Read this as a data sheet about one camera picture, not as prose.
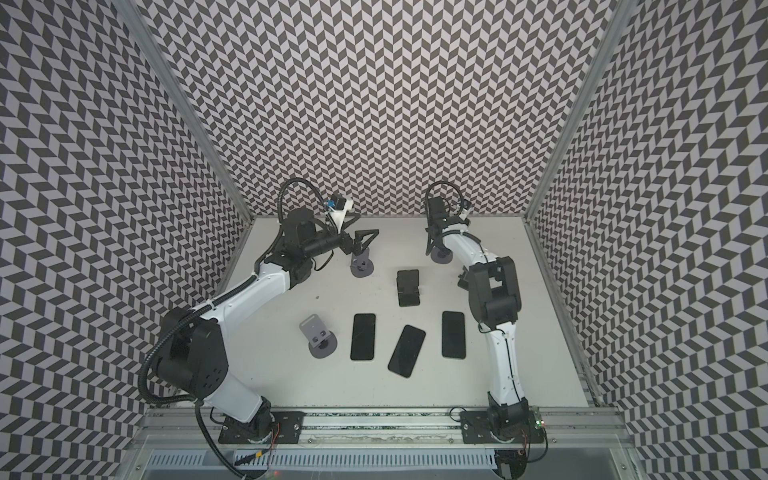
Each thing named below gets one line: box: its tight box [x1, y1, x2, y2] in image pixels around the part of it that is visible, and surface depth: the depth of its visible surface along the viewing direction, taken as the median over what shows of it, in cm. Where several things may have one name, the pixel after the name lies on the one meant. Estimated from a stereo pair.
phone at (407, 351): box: [387, 324, 426, 378], surface depth 87 cm
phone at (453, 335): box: [442, 311, 466, 360], surface depth 91 cm
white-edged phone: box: [350, 313, 376, 361], surface depth 88 cm
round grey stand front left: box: [299, 313, 337, 359], surface depth 83 cm
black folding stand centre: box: [396, 269, 420, 307], surface depth 95 cm
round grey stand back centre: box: [350, 248, 375, 278], surface depth 102 cm
